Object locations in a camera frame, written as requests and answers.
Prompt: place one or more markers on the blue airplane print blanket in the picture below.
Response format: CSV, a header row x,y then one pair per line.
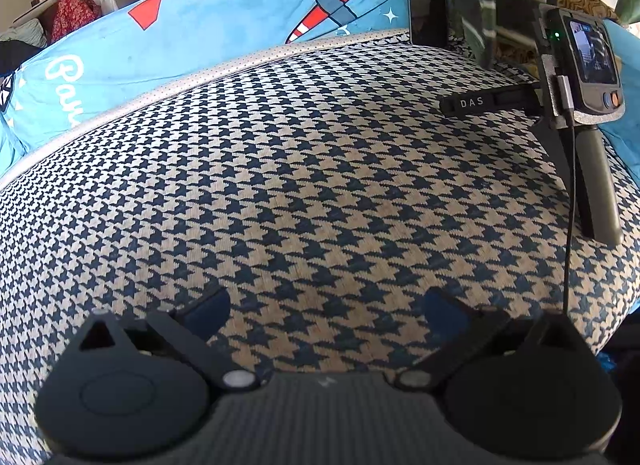
x,y
225,30

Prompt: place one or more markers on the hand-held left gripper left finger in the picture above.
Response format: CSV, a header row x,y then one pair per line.
x,y
210,307

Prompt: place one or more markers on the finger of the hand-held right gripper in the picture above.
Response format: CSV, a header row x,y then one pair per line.
x,y
470,103

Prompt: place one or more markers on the black smartphone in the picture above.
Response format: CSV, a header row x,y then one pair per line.
x,y
425,10

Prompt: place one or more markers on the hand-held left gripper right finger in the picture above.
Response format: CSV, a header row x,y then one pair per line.
x,y
442,307

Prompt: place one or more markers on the red floral cloth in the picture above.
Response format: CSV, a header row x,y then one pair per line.
x,y
75,15

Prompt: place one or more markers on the houndstooth sofa cover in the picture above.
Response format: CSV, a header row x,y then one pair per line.
x,y
300,170

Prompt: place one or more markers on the black cloth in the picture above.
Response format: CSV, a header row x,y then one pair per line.
x,y
15,57

